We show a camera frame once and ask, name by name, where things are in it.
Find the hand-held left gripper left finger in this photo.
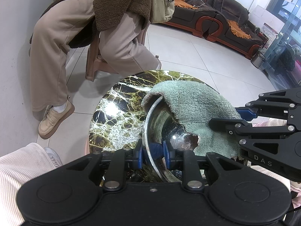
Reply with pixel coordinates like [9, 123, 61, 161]
[66, 141, 144, 192]

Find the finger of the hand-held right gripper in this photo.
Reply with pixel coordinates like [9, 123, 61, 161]
[235, 88, 301, 123]
[208, 118, 301, 150]

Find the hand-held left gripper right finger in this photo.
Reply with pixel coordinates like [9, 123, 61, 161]
[162, 140, 243, 192]

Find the green fluffy cloth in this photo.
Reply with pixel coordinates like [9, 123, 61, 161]
[141, 80, 245, 159]

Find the stainless steel bowl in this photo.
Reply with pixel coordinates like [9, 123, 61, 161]
[142, 92, 247, 183]

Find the person's white ribbed trouser leg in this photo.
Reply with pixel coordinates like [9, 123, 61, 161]
[245, 162, 292, 186]
[0, 142, 63, 226]

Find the person's pink jacket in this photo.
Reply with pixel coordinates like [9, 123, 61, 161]
[252, 119, 301, 193]

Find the round marble-top side table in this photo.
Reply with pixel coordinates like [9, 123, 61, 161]
[88, 69, 220, 183]

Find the steel trash can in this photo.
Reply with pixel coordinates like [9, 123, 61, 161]
[250, 52, 266, 69]

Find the dark covered scooter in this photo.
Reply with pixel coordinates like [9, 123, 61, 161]
[279, 44, 301, 72]

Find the red-topped standing sign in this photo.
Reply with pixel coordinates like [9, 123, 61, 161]
[261, 23, 277, 50]

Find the orange fringed cloth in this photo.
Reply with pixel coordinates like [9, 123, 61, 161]
[228, 20, 251, 39]
[174, 0, 199, 10]

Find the person's white shoe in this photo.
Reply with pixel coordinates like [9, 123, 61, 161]
[45, 147, 63, 167]

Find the pink-brown plastic stool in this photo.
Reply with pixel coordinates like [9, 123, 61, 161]
[85, 28, 160, 83]

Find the white board panel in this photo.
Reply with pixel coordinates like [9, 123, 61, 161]
[250, 5, 271, 26]

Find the dark brown leather sofa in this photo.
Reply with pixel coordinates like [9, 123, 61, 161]
[202, 0, 265, 60]
[165, 0, 218, 38]

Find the beige canvas bag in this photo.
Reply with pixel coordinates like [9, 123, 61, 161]
[149, 0, 176, 24]

